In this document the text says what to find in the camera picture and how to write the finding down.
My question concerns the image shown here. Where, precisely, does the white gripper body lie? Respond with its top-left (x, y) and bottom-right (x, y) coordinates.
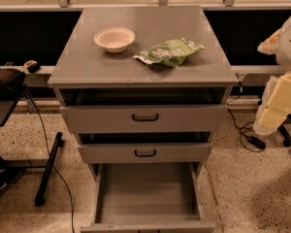
top-left (257, 29), bottom-right (281, 55)

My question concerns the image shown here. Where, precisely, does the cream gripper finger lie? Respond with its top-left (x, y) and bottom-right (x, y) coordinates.
top-left (253, 76), bottom-right (278, 136)
top-left (267, 71), bottom-right (291, 130)

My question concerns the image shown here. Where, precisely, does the green jalapeno chip bag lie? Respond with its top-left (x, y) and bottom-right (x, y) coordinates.
top-left (134, 37), bottom-right (205, 68)

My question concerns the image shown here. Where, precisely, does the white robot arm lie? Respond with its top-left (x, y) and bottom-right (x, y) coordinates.
top-left (253, 16), bottom-right (291, 136)

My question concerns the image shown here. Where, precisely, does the grey middle drawer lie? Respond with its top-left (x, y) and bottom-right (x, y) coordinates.
top-left (78, 132), bottom-right (211, 164)

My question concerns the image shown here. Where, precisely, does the grey drawer cabinet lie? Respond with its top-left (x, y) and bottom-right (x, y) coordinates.
top-left (48, 5), bottom-right (240, 180)

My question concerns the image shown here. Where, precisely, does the grey open bottom drawer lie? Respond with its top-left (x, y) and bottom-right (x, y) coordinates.
top-left (81, 163), bottom-right (215, 233)

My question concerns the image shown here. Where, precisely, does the grey top drawer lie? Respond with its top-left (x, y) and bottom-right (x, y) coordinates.
top-left (59, 92), bottom-right (229, 134)

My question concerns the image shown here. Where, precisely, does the black stand leg right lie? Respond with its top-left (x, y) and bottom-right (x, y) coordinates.
top-left (278, 125), bottom-right (291, 147)

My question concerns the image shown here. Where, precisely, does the black stand leg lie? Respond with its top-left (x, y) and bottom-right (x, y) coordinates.
top-left (35, 132), bottom-right (63, 207)
top-left (278, 125), bottom-right (291, 147)

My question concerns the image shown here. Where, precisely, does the white paper bowl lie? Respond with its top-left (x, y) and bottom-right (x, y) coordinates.
top-left (94, 27), bottom-right (135, 53)

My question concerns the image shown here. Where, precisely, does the black stand leg left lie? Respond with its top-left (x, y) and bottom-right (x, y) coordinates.
top-left (35, 132), bottom-right (63, 207)

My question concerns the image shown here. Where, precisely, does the yellow black tape measure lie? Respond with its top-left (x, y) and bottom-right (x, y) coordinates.
top-left (24, 60), bottom-right (41, 73)

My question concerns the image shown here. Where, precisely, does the black device on stand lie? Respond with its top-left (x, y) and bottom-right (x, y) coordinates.
top-left (0, 68), bottom-right (25, 100)

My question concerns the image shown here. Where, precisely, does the black power adapter with cable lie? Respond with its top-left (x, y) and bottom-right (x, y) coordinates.
top-left (226, 81), bottom-right (268, 153)

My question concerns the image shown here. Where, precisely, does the black top drawer handle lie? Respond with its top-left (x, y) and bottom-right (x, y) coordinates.
top-left (131, 114), bottom-right (159, 122)

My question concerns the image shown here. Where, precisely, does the black cable left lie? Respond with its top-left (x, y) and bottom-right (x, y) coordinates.
top-left (23, 88), bottom-right (76, 233)

